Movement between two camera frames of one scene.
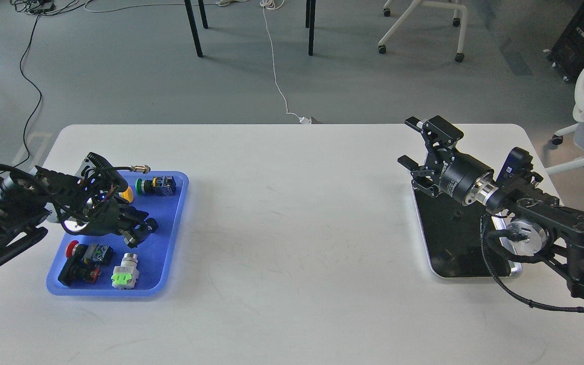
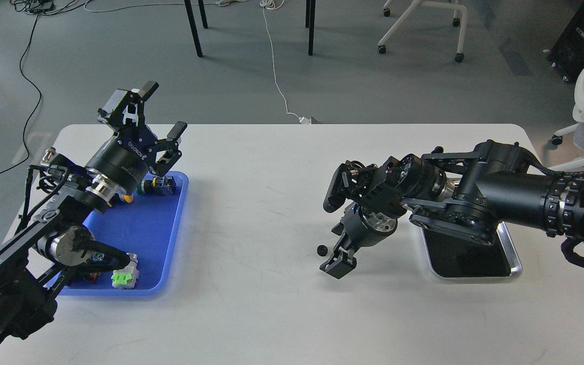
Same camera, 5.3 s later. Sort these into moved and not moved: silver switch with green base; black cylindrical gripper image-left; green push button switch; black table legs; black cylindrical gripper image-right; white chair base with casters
Moved: black cylindrical gripper image-left; black cylindrical gripper image-right
Not moved: black table legs; white chair base with casters; silver switch with green base; green push button switch
